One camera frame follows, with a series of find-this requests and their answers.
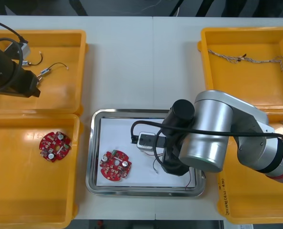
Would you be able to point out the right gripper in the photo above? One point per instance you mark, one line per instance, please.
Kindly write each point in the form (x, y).
(173, 164)

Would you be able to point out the steel tray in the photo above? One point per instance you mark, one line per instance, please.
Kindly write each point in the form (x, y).
(93, 152)

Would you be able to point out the yellow-orange plastic bin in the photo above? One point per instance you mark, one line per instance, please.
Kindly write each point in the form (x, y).
(251, 81)
(251, 202)
(24, 190)
(60, 93)

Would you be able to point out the white sheet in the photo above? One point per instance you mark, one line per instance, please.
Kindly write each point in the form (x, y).
(113, 130)

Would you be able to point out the metal solenoid with blue label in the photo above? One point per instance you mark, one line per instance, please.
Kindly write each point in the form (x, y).
(46, 70)
(25, 63)

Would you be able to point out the round red circuit board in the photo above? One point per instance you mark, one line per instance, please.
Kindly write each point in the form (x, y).
(53, 146)
(113, 167)

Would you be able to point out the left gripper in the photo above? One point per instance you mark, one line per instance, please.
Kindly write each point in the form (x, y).
(24, 81)

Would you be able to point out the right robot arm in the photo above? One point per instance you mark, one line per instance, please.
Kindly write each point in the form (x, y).
(215, 131)

